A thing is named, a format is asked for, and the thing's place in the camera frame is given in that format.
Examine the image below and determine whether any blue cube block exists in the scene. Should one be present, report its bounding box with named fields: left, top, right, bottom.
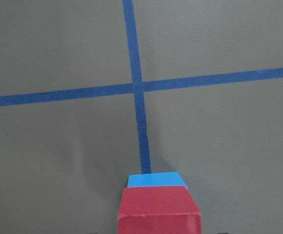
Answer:
left=127, top=172, right=188, bottom=189

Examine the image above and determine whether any red cube block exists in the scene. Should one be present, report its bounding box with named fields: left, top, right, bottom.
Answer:
left=117, top=186, right=202, bottom=234

